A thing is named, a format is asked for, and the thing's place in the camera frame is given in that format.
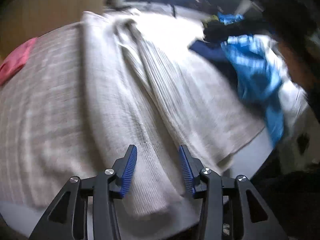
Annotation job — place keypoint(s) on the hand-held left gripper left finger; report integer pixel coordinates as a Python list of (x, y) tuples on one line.
[(128, 170)]

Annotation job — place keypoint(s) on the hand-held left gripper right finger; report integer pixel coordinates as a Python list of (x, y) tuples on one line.
[(186, 170)]

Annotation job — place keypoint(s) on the beige knit sweater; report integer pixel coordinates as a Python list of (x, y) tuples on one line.
[(155, 105)]

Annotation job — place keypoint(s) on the person's right forearm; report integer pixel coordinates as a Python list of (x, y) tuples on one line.
[(297, 65)]

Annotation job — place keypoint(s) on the white bed sheet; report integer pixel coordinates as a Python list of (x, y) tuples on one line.
[(250, 152)]

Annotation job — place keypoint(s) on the plaid blanket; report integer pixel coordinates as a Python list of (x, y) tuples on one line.
[(50, 92)]

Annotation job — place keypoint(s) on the blue garment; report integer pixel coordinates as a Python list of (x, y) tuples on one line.
[(255, 75)]

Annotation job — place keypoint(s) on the navy garment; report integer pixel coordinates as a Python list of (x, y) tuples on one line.
[(212, 52)]

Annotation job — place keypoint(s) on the black cloth with yellow trim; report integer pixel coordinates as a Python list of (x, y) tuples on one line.
[(220, 31)]

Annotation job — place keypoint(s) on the pink folded garment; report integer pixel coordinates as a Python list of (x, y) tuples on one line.
[(15, 62)]

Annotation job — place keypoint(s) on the blue cloth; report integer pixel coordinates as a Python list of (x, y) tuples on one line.
[(230, 18)]

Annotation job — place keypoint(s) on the black tripod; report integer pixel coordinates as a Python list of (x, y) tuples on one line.
[(173, 10)]

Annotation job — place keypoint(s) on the light oak board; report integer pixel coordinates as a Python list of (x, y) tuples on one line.
[(50, 10)]

